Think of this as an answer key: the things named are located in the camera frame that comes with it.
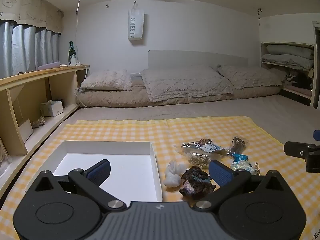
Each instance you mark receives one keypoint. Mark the white closet shelf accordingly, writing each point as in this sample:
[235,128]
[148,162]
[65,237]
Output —
[300,95]

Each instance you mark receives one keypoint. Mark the white fluffy scrunchie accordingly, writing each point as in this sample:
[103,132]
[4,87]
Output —
[172,177]

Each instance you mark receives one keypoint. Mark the lavender flat box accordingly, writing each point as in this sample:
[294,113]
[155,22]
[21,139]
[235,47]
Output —
[50,66]

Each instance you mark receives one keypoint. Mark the green glass bottle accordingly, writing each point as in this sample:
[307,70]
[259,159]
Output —
[72,52]

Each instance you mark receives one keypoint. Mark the folded grey bedding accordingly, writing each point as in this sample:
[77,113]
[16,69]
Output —
[287,56]

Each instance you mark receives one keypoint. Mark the yellow checked blanket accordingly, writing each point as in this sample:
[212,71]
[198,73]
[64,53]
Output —
[125,132]

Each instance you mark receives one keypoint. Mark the white flat board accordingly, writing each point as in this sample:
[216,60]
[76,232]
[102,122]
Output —
[26,131]

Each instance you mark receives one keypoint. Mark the beige fluffy pillow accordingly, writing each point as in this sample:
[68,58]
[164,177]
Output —
[107,80]

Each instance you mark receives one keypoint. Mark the white tissue box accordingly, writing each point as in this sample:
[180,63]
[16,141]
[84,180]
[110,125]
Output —
[51,108]

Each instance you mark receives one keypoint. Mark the grey curtain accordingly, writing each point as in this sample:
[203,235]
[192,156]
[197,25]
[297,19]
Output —
[25,50]

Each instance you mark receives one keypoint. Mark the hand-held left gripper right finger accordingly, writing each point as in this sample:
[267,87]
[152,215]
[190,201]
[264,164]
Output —
[221,175]

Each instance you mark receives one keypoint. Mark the white shallow cardboard box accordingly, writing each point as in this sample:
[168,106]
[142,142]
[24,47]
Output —
[130,170]

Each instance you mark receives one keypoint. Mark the bagged beige yarn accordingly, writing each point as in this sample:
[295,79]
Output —
[197,160]

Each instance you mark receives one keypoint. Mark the wooden shelf unit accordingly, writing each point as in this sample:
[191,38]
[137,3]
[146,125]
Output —
[15,132]

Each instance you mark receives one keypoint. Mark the beige pillow right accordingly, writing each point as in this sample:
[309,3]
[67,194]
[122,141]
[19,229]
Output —
[185,82]

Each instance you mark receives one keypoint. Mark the beige quilted pillow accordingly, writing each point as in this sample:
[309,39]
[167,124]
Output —
[252,77]

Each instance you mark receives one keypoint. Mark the white charger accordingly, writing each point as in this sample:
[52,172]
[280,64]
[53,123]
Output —
[74,62]

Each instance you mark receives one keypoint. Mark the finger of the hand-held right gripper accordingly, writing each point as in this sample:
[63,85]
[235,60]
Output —
[297,148]
[317,135]

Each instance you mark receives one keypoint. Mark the white door frame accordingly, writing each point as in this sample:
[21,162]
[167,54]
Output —
[315,65]

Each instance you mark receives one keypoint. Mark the white headboard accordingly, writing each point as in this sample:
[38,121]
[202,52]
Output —
[195,58]

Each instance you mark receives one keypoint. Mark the dark purple scrunchie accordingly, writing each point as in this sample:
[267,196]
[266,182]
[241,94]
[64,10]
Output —
[197,182]

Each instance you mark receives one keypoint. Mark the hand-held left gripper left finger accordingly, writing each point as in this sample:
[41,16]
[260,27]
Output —
[100,173]

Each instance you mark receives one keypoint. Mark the white hanging fabric bag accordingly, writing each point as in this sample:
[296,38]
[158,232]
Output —
[135,25]

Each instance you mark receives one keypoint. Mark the dark clothes pile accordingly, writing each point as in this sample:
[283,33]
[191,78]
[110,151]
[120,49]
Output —
[298,78]

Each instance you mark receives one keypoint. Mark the beige printed valance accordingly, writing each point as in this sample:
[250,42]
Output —
[27,10]

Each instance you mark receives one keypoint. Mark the grey mattress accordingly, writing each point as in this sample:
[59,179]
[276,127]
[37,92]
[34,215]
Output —
[200,110]

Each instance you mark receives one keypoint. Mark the beige crochet bundle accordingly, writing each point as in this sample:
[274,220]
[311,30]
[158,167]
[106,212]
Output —
[38,122]

